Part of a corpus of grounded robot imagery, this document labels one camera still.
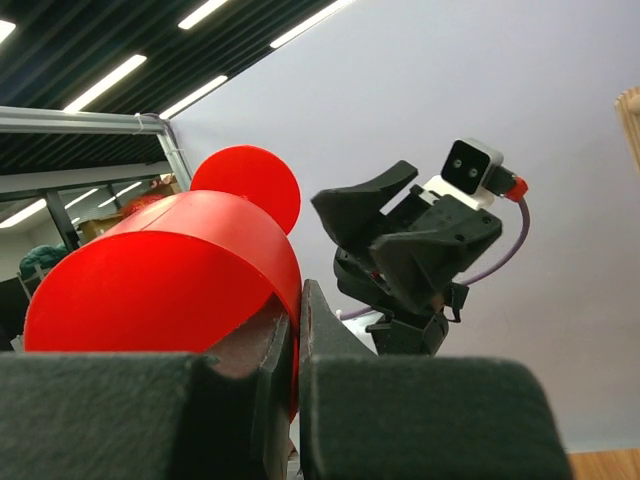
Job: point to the aluminium frame rail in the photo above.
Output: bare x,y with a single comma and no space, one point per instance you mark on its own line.
45,121

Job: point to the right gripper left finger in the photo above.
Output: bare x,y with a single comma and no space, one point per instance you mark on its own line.
223,414

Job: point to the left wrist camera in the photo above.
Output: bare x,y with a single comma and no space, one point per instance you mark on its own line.
465,173

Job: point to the red plastic wine glass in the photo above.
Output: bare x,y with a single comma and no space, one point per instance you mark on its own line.
182,273

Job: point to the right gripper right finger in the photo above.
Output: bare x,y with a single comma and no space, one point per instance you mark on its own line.
365,416

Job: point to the wooden clothes rack frame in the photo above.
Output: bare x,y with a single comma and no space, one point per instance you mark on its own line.
627,109

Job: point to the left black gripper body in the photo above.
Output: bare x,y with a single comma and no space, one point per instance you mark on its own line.
399,331

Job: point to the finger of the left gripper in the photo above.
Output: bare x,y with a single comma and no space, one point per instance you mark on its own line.
417,265
345,211

